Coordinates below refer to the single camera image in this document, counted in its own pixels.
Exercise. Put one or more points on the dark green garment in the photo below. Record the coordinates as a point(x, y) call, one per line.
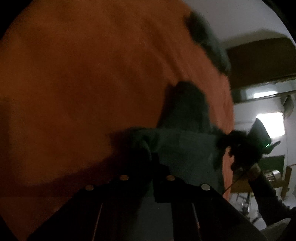
point(168, 177)

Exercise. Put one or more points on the bright window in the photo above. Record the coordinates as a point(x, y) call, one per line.
point(273, 123)

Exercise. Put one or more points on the right forearm dark sleeve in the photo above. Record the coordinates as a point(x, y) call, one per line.
point(271, 208)

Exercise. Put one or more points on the dark wooden wall shelf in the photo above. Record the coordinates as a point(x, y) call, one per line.
point(261, 61)

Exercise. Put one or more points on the orange blanket bed cover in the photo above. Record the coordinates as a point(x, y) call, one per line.
point(72, 73)

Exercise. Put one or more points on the wooden chair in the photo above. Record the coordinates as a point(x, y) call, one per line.
point(274, 177)

